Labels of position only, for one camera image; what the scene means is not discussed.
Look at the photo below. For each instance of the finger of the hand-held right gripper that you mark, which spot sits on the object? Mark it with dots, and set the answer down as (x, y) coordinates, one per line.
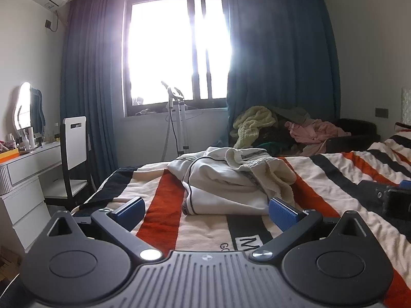
(405, 185)
(372, 192)

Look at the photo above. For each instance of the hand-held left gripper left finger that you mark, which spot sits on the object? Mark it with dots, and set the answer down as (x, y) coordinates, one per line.
(131, 214)

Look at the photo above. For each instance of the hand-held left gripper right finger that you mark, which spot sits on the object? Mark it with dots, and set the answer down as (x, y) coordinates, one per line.
(282, 217)

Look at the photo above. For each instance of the white jacket with dark trim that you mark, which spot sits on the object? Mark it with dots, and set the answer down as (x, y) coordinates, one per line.
(218, 199)

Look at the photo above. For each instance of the dark clothes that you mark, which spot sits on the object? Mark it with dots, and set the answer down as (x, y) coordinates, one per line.
(276, 134)

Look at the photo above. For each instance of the striped orange black blanket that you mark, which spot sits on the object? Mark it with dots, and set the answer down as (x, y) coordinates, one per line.
(321, 173)

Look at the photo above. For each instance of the black armchair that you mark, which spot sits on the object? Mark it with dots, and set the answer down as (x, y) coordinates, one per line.
(356, 131)

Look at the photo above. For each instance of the light padded headboard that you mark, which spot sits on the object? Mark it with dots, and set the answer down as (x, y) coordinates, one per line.
(406, 106)

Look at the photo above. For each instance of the pink garment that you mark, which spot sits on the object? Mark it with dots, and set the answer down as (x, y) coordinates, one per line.
(314, 131)

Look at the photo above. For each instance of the white backed black chair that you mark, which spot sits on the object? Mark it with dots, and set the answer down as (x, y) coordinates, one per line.
(74, 141)

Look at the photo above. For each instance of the yellow-green knitted blanket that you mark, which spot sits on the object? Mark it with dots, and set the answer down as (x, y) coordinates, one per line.
(253, 122)

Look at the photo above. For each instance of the small grey cloth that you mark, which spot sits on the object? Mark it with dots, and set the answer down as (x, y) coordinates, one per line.
(144, 111)

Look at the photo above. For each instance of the grey-green garment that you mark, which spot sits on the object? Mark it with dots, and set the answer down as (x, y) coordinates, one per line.
(292, 114)

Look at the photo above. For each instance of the white garment steamer stand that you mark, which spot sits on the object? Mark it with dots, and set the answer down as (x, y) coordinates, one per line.
(175, 118)

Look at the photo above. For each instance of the white dressing table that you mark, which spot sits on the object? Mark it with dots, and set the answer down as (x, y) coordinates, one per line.
(25, 179)

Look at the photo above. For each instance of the row of cosmetic bottles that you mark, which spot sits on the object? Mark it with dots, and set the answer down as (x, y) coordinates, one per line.
(30, 138)

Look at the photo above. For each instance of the blue curtain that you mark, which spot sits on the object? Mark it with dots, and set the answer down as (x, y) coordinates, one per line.
(279, 54)
(86, 86)

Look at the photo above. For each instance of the orange box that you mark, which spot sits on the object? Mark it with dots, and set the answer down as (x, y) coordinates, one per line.
(8, 155)

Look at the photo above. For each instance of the teal hanging cloth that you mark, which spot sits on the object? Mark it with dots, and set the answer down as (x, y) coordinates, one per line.
(38, 112)

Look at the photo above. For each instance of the wavy white framed mirror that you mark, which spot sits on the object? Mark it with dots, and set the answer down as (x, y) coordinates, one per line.
(23, 106)

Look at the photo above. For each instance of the dark framed window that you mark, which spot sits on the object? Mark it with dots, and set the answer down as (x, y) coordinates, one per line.
(176, 48)

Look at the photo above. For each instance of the dark wall switch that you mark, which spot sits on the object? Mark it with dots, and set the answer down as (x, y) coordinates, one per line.
(381, 112)

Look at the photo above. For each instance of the dark wall outlet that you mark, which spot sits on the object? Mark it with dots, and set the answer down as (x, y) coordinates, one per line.
(48, 24)

